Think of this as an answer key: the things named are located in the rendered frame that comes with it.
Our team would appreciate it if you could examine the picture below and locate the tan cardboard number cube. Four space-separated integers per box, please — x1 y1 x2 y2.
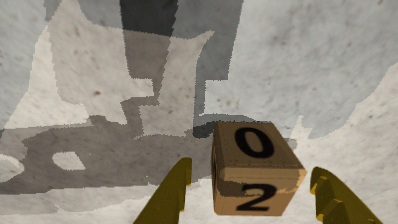
210 122 307 217

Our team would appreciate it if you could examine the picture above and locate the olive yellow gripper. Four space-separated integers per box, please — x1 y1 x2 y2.
133 157 383 224

